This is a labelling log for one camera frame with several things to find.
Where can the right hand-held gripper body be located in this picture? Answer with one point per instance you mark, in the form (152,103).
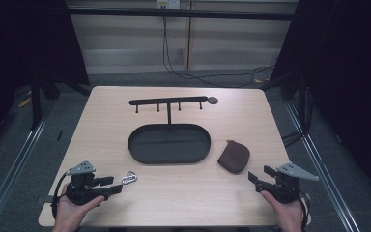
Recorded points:
(285,190)

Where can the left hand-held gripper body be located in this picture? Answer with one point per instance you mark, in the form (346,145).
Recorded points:
(83,188)

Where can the brown leather pouch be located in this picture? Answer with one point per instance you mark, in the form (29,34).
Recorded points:
(234,157)

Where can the black tray with hook rack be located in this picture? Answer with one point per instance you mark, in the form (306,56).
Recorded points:
(169,145)

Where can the person's right hand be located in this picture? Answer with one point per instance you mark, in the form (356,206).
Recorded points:
(290,216)

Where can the person's left hand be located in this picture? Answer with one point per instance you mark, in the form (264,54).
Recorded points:
(71,216)

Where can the grey tape strip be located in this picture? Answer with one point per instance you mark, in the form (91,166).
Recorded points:
(45,199)
(307,196)

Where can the black metal stand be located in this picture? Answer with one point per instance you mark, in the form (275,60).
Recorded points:
(36,103)

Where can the yellow tape piece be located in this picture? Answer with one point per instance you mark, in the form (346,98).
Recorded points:
(24,102)

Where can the dark curtain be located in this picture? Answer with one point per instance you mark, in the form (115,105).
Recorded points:
(344,80)
(25,48)

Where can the black horizontal metal bar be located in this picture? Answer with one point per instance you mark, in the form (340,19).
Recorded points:
(180,13)

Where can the metal floor rail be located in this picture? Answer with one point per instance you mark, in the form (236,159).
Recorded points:
(322,167)
(9,174)

